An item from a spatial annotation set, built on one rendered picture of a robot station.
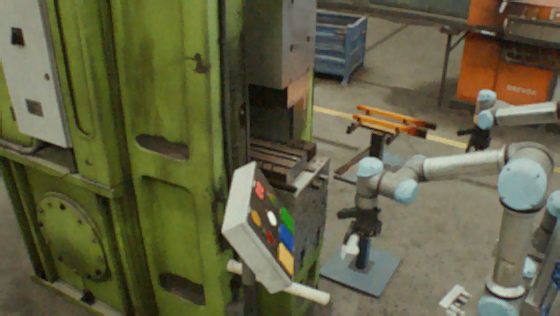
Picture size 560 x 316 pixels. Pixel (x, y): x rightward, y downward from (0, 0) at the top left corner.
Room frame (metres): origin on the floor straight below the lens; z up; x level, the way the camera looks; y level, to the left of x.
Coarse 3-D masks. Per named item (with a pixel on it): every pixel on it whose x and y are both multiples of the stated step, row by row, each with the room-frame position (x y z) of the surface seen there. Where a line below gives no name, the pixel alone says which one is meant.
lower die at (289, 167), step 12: (264, 144) 1.93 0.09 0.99; (276, 144) 1.93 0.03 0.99; (252, 156) 1.83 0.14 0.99; (264, 156) 1.83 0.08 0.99; (276, 156) 1.82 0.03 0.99; (264, 168) 1.74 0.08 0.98; (276, 168) 1.74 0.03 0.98; (288, 168) 1.74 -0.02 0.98; (300, 168) 1.82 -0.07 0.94; (276, 180) 1.71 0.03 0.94; (288, 180) 1.71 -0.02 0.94
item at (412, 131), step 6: (354, 114) 2.28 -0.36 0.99; (360, 114) 2.28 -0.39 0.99; (366, 120) 2.24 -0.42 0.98; (372, 120) 2.22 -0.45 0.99; (378, 120) 2.21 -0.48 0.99; (384, 126) 2.19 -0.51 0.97; (390, 126) 2.17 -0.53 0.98; (402, 126) 2.15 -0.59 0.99; (408, 132) 2.11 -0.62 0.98; (414, 132) 2.11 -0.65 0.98; (420, 132) 2.10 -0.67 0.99; (426, 132) 2.08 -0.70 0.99
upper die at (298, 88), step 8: (296, 80) 1.76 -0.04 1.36; (304, 80) 1.83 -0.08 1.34; (248, 88) 1.77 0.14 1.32; (256, 88) 1.76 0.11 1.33; (264, 88) 1.74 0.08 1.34; (272, 88) 1.72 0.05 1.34; (288, 88) 1.70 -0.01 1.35; (296, 88) 1.76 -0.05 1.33; (304, 88) 1.83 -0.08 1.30; (256, 96) 1.76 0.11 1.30; (264, 96) 1.74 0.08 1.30; (272, 96) 1.72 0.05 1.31; (280, 96) 1.71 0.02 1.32; (288, 96) 1.70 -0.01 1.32; (296, 96) 1.76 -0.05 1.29; (272, 104) 1.72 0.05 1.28; (280, 104) 1.71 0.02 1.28; (288, 104) 1.70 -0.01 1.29
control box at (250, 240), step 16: (240, 176) 1.35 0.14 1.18; (256, 176) 1.35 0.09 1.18; (240, 192) 1.25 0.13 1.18; (256, 192) 1.26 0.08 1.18; (272, 192) 1.39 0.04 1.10; (240, 208) 1.15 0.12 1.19; (256, 208) 1.19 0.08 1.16; (272, 208) 1.30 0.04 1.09; (224, 224) 1.11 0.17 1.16; (240, 224) 1.08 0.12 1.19; (256, 224) 1.12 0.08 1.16; (272, 224) 1.22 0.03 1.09; (240, 240) 1.08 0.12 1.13; (256, 240) 1.07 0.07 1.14; (256, 256) 1.07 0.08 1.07; (272, 256) 1.08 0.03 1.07; (256, 272) 1.07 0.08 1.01; (272, 272) 1.07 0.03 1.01; (288, 272) 1.10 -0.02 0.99; (272, 288) 1.07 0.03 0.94
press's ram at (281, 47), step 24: (264, 0) 1.68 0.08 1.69; (288, 0) 1.69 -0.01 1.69; (312, 0) 1.88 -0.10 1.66; (264, 24) 1.68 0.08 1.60; (288, 24) 1.69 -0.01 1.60; (312, 24) 1.89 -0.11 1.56; (264, 48) 1.68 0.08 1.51; (288, 48) 1.69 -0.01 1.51; (312, 48) 1.89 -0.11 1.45; (264, 72) 1.68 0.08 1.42; (288, 72) 1.70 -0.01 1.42
